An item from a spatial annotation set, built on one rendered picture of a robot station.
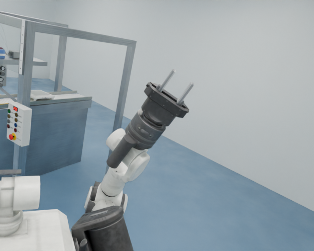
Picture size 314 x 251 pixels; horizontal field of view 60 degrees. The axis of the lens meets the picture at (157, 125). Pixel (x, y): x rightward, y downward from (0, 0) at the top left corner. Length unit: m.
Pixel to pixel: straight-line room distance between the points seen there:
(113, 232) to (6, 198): 0.24
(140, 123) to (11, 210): 0.33
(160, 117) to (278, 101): 3.68
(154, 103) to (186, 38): 4.45
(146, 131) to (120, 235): 0.25
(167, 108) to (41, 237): 0.39
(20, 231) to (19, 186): 0.11
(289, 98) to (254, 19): 1.28
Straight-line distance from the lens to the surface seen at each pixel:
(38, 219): 0.69
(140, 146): 0.71
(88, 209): 0.92
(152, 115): 0.69
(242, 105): 4.49
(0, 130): 2.96
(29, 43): 2.00
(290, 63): 4.28
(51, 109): 3.15
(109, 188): 0.89
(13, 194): 0.60
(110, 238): 0.67
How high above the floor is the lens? 1.75
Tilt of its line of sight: 17 degrees down
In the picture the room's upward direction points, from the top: 13 degrees clockwise
